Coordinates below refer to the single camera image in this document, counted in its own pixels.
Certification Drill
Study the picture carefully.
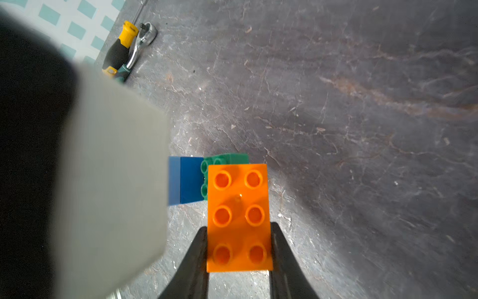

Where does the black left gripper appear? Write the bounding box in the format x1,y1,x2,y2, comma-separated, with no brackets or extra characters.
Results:
1,12,78,299

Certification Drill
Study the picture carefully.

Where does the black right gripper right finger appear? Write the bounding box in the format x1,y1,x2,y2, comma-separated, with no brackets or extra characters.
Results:
269,223,319,299

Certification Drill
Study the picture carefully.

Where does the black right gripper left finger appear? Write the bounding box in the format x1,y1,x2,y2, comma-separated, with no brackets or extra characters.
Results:
159,227,209,299

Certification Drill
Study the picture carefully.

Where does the orange lego brick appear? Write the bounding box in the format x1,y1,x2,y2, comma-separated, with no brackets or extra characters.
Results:
207,164,273,273

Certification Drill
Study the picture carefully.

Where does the dark blue lego brick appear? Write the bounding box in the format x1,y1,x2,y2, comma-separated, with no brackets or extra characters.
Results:
168,156,204,206

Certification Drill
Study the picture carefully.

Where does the green lego brick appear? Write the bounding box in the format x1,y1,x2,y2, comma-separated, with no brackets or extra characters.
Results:
200,153,250,201

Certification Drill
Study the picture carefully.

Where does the screwdriver on table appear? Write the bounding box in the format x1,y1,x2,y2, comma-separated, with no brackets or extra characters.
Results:
102,0,148,78

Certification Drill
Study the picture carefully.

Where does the ratchet wrench on table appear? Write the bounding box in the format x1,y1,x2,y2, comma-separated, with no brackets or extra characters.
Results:
114,22,158,83

